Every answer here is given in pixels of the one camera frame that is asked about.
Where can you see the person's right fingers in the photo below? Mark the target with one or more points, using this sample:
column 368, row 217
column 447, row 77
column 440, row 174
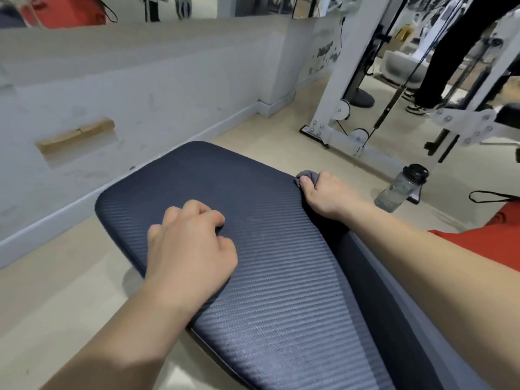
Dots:
column 315, row 185

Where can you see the brown cardboard piece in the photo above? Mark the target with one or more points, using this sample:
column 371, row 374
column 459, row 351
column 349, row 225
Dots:
column 73, row 136

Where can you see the person's right forearm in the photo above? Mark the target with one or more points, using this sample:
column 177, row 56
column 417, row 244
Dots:
column 426, row 280

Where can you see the person's right hand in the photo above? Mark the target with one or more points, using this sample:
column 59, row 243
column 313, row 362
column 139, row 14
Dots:
column 331, row 196

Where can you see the grey cloth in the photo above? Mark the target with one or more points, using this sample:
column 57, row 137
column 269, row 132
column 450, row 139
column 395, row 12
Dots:
column 305, row 176

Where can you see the person's left forearm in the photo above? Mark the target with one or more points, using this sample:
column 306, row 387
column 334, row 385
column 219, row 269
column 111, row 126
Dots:
column 122, row 345

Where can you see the person's left middle finger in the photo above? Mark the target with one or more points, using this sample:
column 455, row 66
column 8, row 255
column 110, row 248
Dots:
column 196, row 207

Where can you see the wall mirror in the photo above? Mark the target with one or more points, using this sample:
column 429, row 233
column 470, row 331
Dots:
column 162, row 6

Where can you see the red bag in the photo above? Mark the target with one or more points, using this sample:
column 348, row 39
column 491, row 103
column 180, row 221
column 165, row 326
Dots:
column 483, row 243

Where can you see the person's left thumb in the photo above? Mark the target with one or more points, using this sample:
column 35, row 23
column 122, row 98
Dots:
column 228, row 249

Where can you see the white round stool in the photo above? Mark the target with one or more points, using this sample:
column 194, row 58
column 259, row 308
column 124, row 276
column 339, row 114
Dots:
column 402, row 66

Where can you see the clear water bottle black lid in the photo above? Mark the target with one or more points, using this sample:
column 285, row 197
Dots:
column 400, row 188

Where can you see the black round stand base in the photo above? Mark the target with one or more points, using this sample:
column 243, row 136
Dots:
column 360, row 98

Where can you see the dark blue bench pad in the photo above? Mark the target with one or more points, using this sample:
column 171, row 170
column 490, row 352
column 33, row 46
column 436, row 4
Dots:
column 276, row 288

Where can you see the person's left little finger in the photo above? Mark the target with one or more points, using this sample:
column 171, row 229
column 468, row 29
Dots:
column 154, row 232

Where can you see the person's left hand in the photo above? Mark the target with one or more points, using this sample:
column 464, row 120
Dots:
column 187, row 255

